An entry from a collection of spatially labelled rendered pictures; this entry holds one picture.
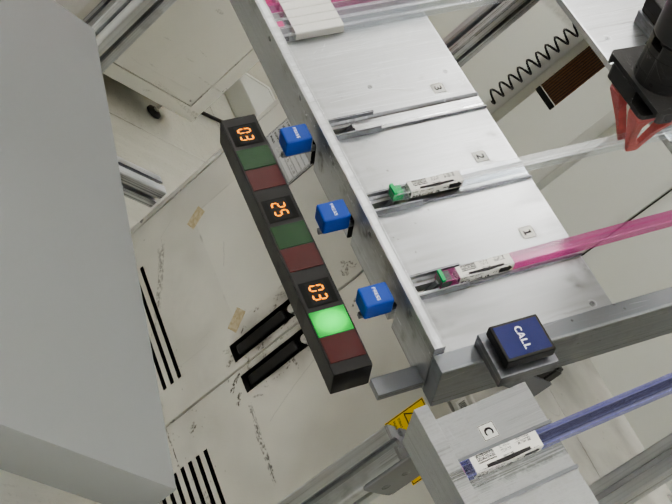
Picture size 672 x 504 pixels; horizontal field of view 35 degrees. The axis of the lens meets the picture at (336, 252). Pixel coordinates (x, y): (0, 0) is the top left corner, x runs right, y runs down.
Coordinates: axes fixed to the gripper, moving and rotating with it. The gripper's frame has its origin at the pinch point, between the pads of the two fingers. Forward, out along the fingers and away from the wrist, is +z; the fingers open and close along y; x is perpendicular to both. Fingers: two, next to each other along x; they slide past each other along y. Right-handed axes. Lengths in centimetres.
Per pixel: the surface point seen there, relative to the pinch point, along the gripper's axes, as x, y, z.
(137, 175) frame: 42, 50, 48
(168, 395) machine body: 45, 18, 62
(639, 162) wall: -117, 94, 128
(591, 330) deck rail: 17.1, -21.3, 0.9
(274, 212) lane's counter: 40.5, 2.6, 4.0
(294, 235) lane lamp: 39.6, -0.9, 3.9
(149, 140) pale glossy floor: 20, 117, 111
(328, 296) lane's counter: 39.0, -8.9, 3.9
